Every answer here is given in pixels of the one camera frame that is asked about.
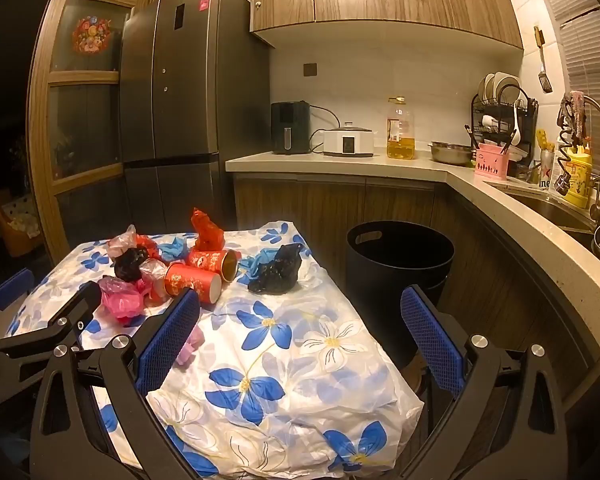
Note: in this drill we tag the white bowl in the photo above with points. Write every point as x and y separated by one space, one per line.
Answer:
489 121

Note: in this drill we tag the blue floral tablecloth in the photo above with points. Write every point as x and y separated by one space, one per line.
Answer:
280 350

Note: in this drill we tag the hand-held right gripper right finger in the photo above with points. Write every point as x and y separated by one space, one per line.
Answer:
432 345

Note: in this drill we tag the red round door sticker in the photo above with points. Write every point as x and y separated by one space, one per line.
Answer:
91 35

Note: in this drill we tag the pink utensil holder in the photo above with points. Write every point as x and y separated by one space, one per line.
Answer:
491 162

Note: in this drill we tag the window blinds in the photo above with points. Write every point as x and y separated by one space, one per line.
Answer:
590 60

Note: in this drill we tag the large black plastic bag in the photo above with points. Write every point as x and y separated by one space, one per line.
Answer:
275 270

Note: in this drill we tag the black air fryer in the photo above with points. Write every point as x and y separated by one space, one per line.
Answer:
290 127

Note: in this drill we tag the cooking oil bottle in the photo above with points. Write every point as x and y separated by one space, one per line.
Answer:
400 135

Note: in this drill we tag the brown wall socket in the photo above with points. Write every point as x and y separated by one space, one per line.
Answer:
309 69

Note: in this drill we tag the translucent pink plastic bag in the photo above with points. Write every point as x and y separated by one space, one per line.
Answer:
152 275
122 242

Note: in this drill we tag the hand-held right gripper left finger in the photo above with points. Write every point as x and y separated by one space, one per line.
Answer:
167 340

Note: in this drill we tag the black dish rack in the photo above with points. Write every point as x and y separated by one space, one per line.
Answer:
527 110

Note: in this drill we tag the white plate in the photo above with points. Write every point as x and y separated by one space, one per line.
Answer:
506 84
488 89

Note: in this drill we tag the white ladle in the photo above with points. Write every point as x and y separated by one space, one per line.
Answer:
514 132

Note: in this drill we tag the wooden chair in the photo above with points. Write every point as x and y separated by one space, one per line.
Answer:
17 230

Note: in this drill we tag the hanging slotted spatula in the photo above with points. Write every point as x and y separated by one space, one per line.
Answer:
545 82

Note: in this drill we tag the wooden framed glass door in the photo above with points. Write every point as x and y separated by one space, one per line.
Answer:
40 110

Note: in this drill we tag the small black plastic bag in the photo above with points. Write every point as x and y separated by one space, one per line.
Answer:
130 265

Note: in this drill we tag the black round trash bin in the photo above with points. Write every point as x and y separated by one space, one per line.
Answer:
400 270

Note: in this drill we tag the bright pink plastic bag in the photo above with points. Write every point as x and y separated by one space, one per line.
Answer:
117 300

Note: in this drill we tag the grey refrigerator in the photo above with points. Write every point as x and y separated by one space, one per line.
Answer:
190 85

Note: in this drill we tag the red paper cup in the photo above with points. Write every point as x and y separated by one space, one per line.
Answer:
190 284
210 261

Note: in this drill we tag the yellow detergent bottle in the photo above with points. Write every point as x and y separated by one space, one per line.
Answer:
577 180

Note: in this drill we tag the blue plastic bag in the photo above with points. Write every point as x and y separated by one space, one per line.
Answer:
172 249

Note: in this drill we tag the tall red plastic bag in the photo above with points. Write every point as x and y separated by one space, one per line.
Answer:
207 232

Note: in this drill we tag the white rice cooker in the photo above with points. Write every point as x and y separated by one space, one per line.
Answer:
349 141

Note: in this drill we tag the silver beer can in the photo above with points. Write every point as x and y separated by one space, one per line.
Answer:
546 172

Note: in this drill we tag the steel basin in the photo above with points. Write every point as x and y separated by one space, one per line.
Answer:
450 152

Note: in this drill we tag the pink dish cloth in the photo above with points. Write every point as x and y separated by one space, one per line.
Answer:
577 115

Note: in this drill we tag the blue rubber glove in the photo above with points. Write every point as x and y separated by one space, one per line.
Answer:
247 266

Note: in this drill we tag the steel kitchen sink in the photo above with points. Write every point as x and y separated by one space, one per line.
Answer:
545 207

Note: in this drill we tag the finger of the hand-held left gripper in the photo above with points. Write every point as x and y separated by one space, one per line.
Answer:
12 284
77 305

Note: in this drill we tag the wooden base cabinet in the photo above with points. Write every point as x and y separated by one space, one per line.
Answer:
300 205

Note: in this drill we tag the glass container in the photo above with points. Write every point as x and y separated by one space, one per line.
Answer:
533 172

